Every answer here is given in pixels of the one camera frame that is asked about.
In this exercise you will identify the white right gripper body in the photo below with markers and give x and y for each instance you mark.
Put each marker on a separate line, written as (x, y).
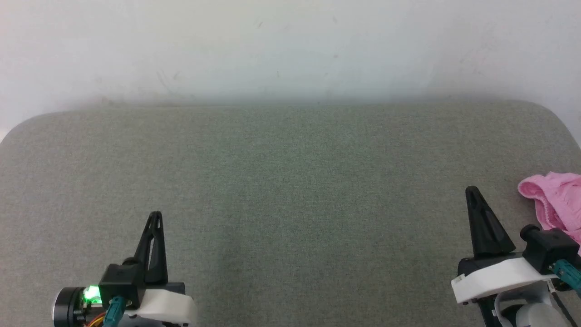
(494, 277)

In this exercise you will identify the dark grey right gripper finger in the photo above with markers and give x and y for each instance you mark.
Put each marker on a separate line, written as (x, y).
(485, 231)

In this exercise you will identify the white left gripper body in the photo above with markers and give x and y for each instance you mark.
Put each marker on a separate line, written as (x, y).
(163, 309)

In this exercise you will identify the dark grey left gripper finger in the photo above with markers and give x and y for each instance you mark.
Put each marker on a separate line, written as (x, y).
(144, 254)
(159, 263)

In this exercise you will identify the pink cloth garment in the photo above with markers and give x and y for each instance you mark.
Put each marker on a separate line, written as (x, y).
(560, 200)

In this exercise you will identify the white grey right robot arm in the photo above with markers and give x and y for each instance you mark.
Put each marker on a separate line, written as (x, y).
(531, 313)

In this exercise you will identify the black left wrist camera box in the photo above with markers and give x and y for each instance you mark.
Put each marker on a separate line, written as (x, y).
(120, 281)

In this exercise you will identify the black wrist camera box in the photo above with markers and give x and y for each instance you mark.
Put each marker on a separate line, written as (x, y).
(120, 281)
(551, 247)

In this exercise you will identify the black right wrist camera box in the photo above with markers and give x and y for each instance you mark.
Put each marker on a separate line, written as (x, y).
(551, 247)

